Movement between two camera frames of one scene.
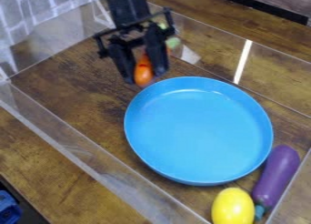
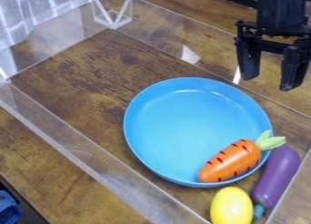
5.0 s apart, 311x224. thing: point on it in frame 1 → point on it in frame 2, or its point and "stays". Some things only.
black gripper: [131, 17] → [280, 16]
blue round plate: [197, 130] stays
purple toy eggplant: [275, 178] stays
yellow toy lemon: [232, 207] stays
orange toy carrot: [143, 72] → [237, 157]
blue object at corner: [9, 208] stays
